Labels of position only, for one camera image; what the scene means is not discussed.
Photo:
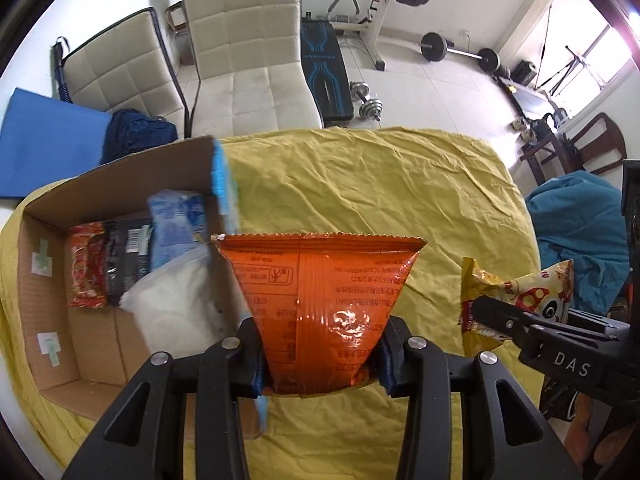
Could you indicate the orange snack packet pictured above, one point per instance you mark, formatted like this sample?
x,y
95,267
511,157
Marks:
x,y
320,302

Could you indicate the white zip bag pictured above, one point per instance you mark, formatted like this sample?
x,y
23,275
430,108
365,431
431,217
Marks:
x,y
186,305

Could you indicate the blue foam mat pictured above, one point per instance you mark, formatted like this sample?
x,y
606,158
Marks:
x,y
44,140

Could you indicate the light blue tissue pack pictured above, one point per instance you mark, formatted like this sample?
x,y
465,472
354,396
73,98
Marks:
x,y
179,224

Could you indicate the black snack packet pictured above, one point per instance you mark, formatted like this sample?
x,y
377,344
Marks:
x,y
127,255

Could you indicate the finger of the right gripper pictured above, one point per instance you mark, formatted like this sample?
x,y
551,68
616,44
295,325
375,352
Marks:
x,y
512,322

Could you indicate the red snack packet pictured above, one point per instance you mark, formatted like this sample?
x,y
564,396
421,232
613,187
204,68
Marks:
x,y
87,276

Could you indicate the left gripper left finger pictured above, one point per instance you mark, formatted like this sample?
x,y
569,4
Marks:
x,y
230,370

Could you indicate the short barbell on floor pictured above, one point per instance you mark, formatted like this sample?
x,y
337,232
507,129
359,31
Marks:
x,y
434,48

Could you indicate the dark wooden chair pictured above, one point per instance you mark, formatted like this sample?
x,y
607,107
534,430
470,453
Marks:
x,y
609,141

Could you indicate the white barbell rack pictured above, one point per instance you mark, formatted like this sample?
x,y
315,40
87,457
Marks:
x,y
366,25

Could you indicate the white padded chair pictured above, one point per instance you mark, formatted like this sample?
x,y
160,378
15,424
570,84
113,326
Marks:
x,y
249,66
127,65

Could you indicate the black blue weight bench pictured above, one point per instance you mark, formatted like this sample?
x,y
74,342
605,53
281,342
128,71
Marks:
x,y
325,71

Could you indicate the dark blue cloth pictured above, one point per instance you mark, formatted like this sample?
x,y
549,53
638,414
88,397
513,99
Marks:
x,y
130,132

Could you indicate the left white padded chair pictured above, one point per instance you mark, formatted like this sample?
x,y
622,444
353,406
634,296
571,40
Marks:
x,y
127,65

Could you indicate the chrome dumbbell pair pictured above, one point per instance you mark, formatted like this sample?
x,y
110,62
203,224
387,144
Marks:
x,y
370,108

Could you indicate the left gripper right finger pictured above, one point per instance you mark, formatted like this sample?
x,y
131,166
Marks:
x,y
411,367

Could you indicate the open cardboard box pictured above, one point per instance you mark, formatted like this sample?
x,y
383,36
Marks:
x,y
68,253

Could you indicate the yellow tablecloth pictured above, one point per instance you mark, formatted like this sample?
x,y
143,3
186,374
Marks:
x,y
449,189

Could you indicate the right white padded chair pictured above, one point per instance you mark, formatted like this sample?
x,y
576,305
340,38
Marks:
x,y
249,66

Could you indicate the teal cloth pile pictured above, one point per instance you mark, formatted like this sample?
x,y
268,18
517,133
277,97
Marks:
x,y
577,217

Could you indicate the yellow panda snack packet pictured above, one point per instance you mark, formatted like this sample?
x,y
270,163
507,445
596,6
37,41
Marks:
x,y
548,293

